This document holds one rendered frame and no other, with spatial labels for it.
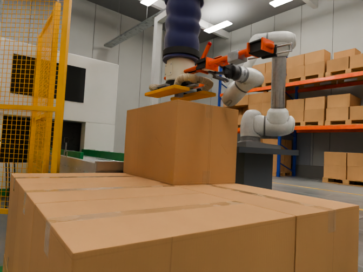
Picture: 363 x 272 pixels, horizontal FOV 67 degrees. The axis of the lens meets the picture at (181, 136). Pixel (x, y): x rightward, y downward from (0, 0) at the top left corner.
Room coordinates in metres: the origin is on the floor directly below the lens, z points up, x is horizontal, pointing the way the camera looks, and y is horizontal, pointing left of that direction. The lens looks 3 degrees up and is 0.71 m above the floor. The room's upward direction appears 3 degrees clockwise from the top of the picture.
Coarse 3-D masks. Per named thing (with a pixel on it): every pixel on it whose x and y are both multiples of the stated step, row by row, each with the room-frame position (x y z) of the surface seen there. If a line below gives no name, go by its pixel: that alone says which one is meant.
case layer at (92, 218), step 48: (48, 192) 0.93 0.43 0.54; (96, 192) 0.98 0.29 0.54; (144, 192) 1.04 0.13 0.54; (192, 192) 1.10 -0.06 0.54; (240, 192) 1.17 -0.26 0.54; (48, 240) 0.58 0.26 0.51; (96, 240) 0.49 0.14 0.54; (144, 240) 0.51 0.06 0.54; (192, 240) 0.57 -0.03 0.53; (240, 240) 0.65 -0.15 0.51; (288, 240) 0.76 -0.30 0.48; (336, 240) 0.91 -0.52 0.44
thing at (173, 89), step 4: (172, 84) 1.52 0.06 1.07; (160, 88) 1.63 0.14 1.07; (164, 88) 1.50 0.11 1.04; (168, 88) 1.47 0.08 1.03; (172, 88) 1.44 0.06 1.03; (176, 88) 1.43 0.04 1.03; (180, 88) 1.44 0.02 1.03; (184, 88) 1.46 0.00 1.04; (188, 88) 1.47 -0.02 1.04; (148, 92) 1.66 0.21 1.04; (152, 92) 1.61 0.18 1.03; (156, 92) 1.58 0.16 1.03; (160, 92) 1.56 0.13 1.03; (164, 92) 1.56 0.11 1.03; (168, 92) 1.55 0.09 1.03; (172, 92) 1.54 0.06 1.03; (176, 92) 1.54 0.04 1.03; (180, 92) 1.53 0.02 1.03; (148, 96) 1.70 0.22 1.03; (152, 96) 1.69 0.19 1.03; (156, 96) 1.69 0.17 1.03; (160, 96) 1.68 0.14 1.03; (164, 96) 1.67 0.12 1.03
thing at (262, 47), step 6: (252, 42) 1.14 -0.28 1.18; (258, 42) 1.12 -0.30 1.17; (264, 42) 1.10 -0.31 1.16; (252, 48) 1.15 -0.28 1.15; (258, 48) 1.12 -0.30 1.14; (264, 48) 1.10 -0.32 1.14; (252, 54) 1.16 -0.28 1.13; (258, 54) 1.15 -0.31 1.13; (264, 54) 1.15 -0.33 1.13; (270, 54) 1.15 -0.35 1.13
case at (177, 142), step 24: (144, 120) 1.56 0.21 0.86; (168, 120) 1.34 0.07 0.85; (192, 120) 1.33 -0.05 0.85; (216, 120) 1.42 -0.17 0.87; (144, 144) 1.54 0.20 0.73; (168, 144) 1.33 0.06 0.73; (192, 144) 1.34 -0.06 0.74; (216, 144) 1.42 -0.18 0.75; (144, 168) 1.53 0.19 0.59; (168, 168) 1.32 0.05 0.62; (192, 168) 1.34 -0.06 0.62; (216, 168) 1.43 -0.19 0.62
